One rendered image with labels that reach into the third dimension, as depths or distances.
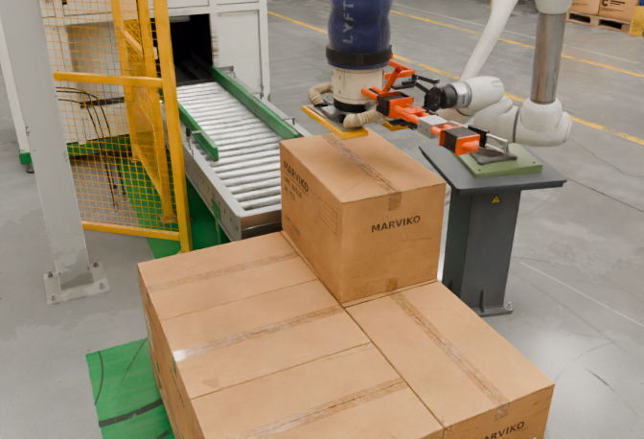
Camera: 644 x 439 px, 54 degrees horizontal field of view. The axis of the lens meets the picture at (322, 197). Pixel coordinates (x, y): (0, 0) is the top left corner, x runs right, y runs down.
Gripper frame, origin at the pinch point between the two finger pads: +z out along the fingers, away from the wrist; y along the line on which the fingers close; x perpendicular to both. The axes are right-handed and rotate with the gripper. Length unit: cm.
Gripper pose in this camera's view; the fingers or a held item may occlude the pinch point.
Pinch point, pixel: (397, 104)
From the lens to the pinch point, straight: 204.9
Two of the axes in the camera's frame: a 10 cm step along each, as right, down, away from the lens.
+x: -4.3, -4.0, 8.1
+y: 0.0, 9.0, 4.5
